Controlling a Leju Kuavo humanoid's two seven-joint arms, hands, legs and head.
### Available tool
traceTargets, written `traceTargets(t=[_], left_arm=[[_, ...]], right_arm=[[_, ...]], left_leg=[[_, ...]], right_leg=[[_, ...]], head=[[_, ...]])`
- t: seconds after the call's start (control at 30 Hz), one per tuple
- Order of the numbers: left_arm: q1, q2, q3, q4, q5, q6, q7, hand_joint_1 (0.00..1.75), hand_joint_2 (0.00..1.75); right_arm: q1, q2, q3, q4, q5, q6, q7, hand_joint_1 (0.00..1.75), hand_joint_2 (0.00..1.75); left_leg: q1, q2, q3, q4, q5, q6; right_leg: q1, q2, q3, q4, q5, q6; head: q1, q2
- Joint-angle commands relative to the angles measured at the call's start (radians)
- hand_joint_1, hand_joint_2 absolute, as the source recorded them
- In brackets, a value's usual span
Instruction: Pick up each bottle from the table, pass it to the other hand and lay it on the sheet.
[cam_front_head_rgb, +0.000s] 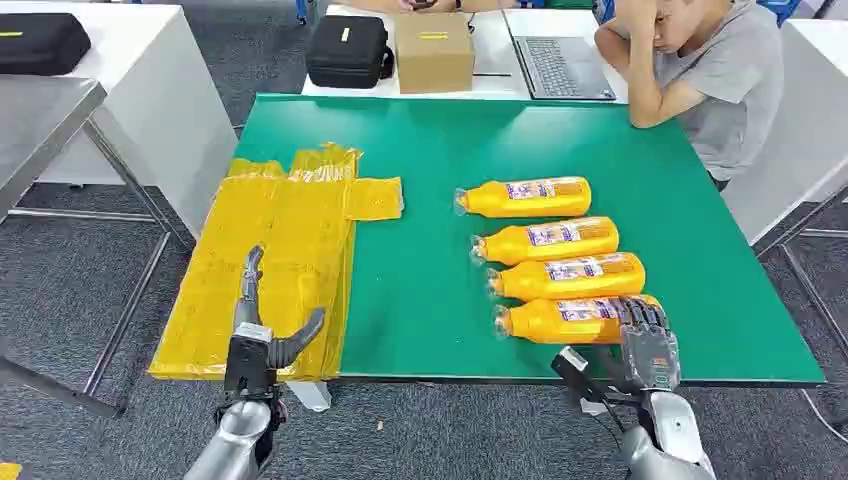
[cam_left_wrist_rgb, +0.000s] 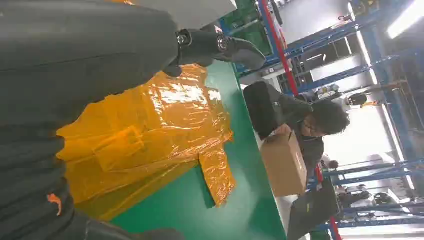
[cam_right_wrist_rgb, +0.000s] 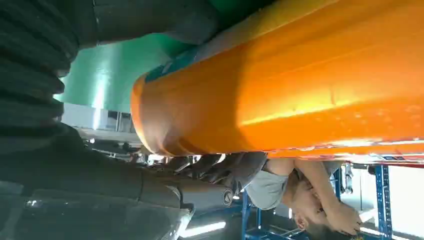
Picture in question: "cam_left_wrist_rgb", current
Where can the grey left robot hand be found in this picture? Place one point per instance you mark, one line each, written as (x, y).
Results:
(82, 56)

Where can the yellow plastic sheet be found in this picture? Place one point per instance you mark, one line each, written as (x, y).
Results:
(149, 132)

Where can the green plastic crate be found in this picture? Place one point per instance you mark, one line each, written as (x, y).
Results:
(255, 36)

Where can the red pole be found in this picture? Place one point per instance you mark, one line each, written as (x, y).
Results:
(280, 49)

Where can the green table mat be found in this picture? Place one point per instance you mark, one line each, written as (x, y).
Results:
(238, 198)

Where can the brown cardboard box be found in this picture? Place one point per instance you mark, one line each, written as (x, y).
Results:
(283, 165)

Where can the person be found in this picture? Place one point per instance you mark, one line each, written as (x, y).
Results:
(328, 117)

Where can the grey laptop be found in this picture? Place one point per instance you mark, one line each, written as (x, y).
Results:
(311, 208)

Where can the blue steel rack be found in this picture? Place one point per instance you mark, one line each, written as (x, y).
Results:
(371, 177)
(381, 66)

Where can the ceiling light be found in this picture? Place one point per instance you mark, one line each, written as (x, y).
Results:
(405, 20)

